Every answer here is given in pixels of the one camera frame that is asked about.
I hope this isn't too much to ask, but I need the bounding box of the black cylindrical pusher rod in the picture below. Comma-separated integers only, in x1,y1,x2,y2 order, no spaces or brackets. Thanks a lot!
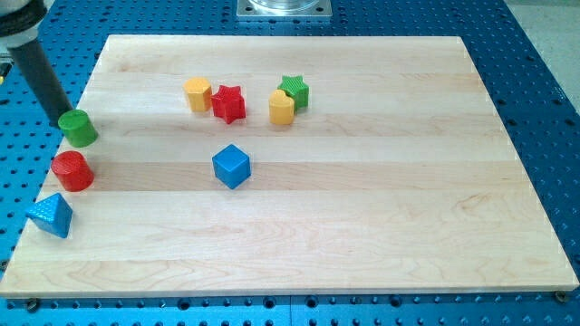
8,39,73,128

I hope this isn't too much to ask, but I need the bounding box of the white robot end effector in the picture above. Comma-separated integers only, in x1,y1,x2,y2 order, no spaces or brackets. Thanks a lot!
1,0,48,48

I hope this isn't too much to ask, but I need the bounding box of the yellow hexagon block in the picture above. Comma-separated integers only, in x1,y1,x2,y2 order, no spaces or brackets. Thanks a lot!
183,77,212,112

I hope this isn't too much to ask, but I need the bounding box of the green cylinder block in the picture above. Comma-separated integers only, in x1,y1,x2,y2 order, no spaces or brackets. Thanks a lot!
58,110,99,148

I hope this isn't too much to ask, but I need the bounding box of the red cylinder block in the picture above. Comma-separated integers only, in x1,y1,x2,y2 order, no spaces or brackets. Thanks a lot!
51,150,94,192

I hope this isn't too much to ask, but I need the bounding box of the blue triangle block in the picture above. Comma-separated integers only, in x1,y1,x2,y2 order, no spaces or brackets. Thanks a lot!
25,193,73,238

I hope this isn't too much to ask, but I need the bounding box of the red star block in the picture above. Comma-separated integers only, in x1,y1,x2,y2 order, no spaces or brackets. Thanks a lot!
211,85,247,124

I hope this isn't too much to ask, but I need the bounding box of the wooden board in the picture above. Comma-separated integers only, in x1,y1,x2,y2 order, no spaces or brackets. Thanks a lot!
1,35,578,298

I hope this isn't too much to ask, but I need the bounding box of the blue cube block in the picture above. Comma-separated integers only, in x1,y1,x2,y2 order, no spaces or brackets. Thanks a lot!
212,144,251,189

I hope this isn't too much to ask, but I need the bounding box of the yellow heart block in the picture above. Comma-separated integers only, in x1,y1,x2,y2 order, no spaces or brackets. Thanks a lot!
268,90,295,125

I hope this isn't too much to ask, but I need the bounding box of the green star block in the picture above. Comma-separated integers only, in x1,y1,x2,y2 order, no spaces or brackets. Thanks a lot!
278,75,310,110

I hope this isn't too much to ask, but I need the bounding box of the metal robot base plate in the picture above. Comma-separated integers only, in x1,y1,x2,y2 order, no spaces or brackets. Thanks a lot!
237,0,333,18

